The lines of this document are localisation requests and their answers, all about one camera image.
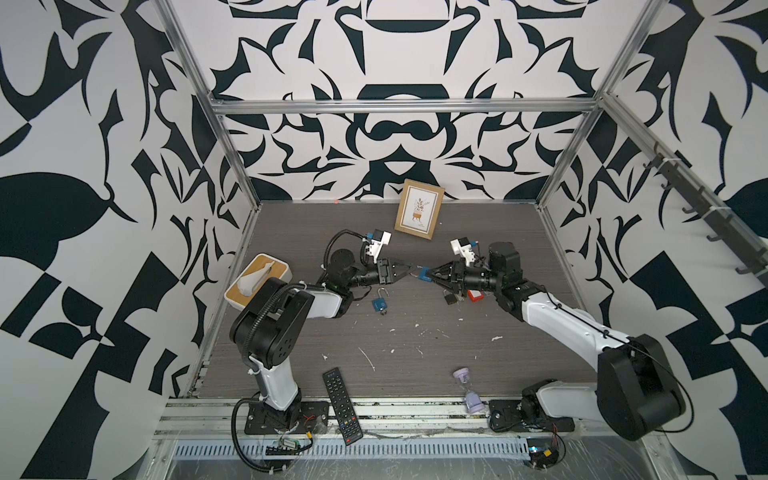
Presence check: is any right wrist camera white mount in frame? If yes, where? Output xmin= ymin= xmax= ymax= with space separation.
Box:
xmin=450 ymin=237 xmax=478 ymax=267

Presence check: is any small black padlock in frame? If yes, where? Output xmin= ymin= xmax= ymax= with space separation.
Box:
xmin=443 ymin=291 xmax=459 ymax=305

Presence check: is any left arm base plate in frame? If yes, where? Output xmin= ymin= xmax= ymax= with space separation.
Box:
xmin=244 ymin=401 xmax=330 ymax=435

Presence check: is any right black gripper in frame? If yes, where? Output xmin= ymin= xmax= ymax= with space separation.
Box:
xmin=428 ymin=259 xmax=505 ymax=297

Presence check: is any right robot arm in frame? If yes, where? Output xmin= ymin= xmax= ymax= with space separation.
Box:
xmin=425 ymin=238 xmax=695 ymax=440

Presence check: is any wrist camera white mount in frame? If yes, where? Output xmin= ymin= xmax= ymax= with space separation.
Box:
xmin=364 ymin=229 xmax=391 ymax=263
xmin=450 ymin=237 xmax=478 ymax=267

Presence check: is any black remote control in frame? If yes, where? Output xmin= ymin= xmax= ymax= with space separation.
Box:
xmin=322 ymin=367 xmax=364 ymax=446

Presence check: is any wooden picture frame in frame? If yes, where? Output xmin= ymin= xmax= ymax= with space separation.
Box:
xmin=395 ymin=179 xmax=445 ymax=240

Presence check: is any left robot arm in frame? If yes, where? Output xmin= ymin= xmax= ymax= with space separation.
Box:
xmin=229 ymin=229 xmax=413 ymax=432

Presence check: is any tissue box wooden lid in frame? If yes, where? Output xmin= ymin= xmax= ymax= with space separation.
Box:
xmin=224 ymin=253 xmax=292 ymax=311

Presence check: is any purple hourglass timer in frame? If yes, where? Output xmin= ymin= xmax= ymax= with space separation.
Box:
xmin=452 ymin=367 xmax=485 ymax=415

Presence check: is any blue padlock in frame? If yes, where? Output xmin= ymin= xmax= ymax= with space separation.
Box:
xmin=417 ymin=267 xmax=432 ymax=282
xmin=372 ymin=287 xmax=389 ymax=315

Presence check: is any wall hook rack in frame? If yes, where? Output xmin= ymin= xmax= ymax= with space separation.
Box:
xmin=644 ymin=141 xmax=767 ymax=289

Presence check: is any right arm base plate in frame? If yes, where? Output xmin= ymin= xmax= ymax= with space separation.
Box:
xmin=488 ymin=398 xmax=575 ymax=433

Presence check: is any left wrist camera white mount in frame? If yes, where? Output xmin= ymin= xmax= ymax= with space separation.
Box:
xmin=364 ymin=229 xmax=391 ymax=263

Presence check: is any red padlock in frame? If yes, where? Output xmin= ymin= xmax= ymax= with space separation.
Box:
xmin=467 ymin=290 xmax=485 ymax=302

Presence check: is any white cable duct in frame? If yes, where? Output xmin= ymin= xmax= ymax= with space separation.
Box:
xmin=173 ymin=437 xmax=530 ymax=461

